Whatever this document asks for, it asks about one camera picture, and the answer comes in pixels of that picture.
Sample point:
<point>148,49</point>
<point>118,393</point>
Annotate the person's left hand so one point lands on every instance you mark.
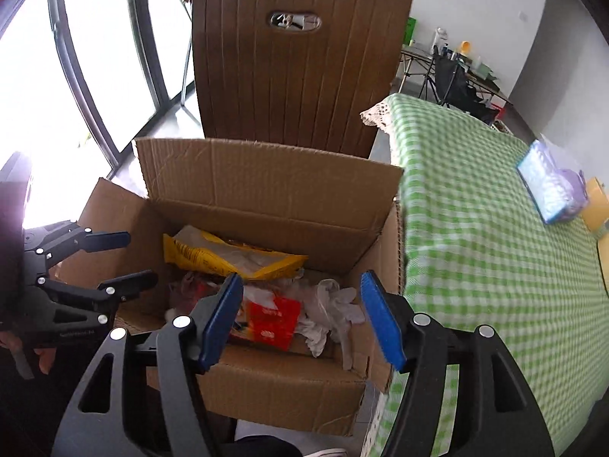
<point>45,359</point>

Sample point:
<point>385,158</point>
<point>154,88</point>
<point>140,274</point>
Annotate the person's white shoe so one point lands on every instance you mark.
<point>328,453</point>

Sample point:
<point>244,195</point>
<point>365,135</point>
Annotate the yellow snack bag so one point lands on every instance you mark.
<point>223,254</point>

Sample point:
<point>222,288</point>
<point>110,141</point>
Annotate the pale green box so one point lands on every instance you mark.
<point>483,71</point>

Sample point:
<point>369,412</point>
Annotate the person's dark trouser leg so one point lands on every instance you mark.
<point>266,447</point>

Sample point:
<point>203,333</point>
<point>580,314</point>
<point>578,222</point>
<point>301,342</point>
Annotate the black folding chair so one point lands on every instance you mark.
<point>452,81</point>

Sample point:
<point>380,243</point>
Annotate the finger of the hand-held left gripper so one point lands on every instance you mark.
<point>109,240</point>
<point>128,283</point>

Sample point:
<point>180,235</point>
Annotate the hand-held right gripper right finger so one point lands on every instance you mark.
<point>383,323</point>

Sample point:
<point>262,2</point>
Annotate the white bottle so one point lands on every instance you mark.
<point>440,40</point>

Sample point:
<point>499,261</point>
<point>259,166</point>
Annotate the yellow mug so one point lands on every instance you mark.
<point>597,204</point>

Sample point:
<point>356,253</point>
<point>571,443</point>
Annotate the white plastic bag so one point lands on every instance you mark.
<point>333,309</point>

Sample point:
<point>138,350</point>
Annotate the yellow topped bottle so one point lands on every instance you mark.
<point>465,50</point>

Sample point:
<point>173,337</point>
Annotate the red white packet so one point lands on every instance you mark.
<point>276,321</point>

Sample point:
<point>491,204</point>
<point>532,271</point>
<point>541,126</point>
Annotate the black window frame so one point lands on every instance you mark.
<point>57,33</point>

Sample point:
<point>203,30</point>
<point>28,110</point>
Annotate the green checked tablecloth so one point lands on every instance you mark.
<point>476,247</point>

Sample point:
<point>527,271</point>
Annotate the brown cardboard box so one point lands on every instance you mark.
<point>266,185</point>

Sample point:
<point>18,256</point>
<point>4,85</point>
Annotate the folding camping table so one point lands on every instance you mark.
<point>414,59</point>

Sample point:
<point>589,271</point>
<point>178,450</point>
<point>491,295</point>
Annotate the purple blue tissue box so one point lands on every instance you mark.
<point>547,185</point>

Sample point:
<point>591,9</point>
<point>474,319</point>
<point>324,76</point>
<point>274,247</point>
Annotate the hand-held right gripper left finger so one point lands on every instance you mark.
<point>221,323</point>

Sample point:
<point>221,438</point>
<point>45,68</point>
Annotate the metal drying rack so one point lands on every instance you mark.
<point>185,47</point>

